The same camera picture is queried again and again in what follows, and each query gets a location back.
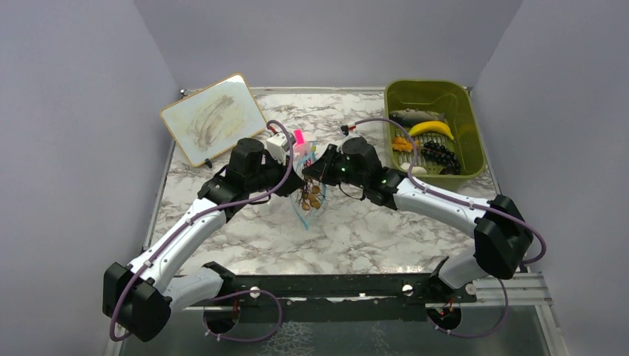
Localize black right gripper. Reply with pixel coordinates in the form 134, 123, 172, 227
303, 145, 366, 190

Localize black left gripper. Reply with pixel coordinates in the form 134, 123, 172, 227
247, 152, 306, 198

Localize clear zip top bag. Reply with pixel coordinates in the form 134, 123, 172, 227
289, 141, 327, 231

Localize yellow toy banana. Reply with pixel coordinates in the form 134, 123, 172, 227
408, 120, 455, 141

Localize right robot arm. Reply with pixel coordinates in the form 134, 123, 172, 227
303, 137, 533, 302

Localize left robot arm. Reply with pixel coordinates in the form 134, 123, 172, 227
102, 133, 302, 341

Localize orange toy food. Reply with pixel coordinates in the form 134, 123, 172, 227
391, 136, 417, 152

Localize pink plastic bag clip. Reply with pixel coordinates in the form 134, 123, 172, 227
293, 130, 317, 171

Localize white toy egg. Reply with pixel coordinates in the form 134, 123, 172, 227
400, 162, 428, 176

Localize wood framed whiteboard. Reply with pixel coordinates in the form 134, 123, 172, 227
159, 73, 267, 167

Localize grey toy fish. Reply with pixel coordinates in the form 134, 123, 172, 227
389, 108, 445, 127

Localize black toy grapes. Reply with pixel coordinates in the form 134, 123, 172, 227
420, 140, 461, 175

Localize green plastic bin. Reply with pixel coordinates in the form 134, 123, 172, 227
384, 79, 486, 191

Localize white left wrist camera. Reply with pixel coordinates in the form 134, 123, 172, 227
266, 133, 296, 165

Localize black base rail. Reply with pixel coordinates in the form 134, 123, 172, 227
195, 263, 477, 323

